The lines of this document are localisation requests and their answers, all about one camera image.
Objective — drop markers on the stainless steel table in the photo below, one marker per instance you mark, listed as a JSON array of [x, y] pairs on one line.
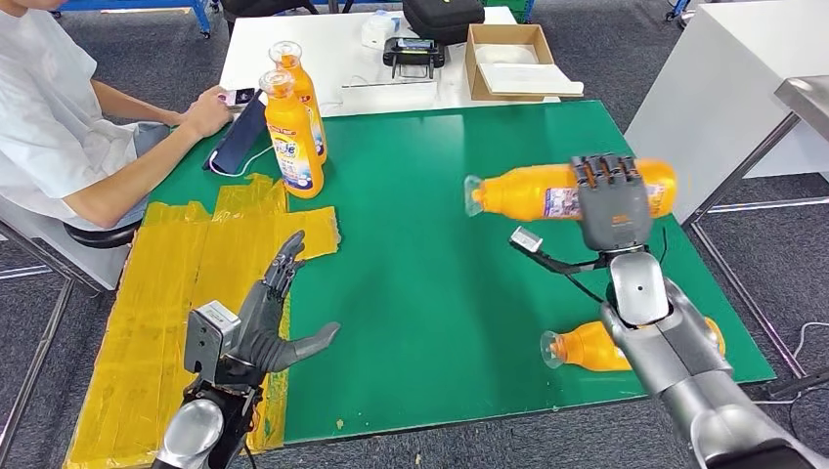
[[806, 98]]

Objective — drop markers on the blue cart frame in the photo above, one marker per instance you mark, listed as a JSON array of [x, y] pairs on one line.
[[677, 6]]

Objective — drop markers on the person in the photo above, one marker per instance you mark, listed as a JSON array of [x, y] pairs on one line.
[[39, 129]]

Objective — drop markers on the orange detergent bottle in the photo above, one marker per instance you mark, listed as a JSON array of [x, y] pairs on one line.
[[291, 149], [314, 123], [518, 194], [586, 349]]

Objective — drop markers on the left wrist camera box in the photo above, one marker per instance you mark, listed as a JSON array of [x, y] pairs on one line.
[[210, 336]]

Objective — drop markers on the black remote controller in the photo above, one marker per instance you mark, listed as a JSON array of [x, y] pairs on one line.
[[414, 53]]

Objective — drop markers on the white table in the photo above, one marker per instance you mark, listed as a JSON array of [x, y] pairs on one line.
[[350, 58]]

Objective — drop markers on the robot right hand grey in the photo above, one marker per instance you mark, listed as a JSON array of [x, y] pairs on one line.
[[615, 213]]

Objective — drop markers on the white plastic pack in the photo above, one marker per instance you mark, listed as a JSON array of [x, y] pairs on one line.
[[378, 29]]

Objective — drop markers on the open cardboard box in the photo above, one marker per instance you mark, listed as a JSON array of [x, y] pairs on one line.
[[473, 70]]

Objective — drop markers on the black stool seat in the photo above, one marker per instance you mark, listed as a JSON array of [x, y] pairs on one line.
[[97, 236]]

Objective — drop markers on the white plastic bag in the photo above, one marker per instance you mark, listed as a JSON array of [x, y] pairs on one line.
[[506, 54]]

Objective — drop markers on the tablet with dark blue cover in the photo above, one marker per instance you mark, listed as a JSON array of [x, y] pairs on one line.
[[236, 139]]

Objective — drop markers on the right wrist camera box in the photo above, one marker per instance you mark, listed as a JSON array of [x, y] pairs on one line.
[[526, 239]]

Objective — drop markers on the metal frame leg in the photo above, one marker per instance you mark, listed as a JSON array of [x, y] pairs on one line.
[[34, 361]]

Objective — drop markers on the robot left hand grey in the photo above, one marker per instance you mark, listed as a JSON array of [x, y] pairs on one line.
[[259, 330]]

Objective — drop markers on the smartphone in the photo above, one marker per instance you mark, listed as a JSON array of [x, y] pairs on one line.
[[243, 96]]

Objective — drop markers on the blue metal rack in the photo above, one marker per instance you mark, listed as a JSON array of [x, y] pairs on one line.
[[142, 5]]

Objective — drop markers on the person's left forearm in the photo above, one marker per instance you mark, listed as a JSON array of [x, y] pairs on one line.
[[129, 105]]

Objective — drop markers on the white bench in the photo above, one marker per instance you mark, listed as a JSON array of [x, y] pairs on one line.
[[91, 268]]

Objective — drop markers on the person's right hand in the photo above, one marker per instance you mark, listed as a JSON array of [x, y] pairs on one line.
[[207, 115]]

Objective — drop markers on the black chair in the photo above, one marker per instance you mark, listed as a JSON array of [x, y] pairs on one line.
[[259, 5]]

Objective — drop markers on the yellow taped cardboard sheet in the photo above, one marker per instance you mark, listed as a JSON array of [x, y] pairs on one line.
[[162, 291]]

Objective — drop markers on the green plastic crate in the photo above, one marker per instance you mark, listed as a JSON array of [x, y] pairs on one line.
[[508, 5]]

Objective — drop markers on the white cabinet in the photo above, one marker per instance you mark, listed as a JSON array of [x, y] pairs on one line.
[[706, 107]]

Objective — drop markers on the person's right forearm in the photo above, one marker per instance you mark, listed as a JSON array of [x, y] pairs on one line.
[[129, 181]]

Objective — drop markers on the green table mat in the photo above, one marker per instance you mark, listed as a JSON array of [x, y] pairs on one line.
[[421, 226]]

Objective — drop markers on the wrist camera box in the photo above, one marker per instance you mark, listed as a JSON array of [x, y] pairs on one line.
[[210, 336], [526, 239]]

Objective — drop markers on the flat white box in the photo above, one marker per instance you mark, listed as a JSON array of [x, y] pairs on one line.
[[388, 97]]

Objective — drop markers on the black carrying case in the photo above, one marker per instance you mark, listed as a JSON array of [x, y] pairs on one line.
[[442, 18]]

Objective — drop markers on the white sheet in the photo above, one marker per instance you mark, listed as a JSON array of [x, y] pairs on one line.
[[526, 80]]

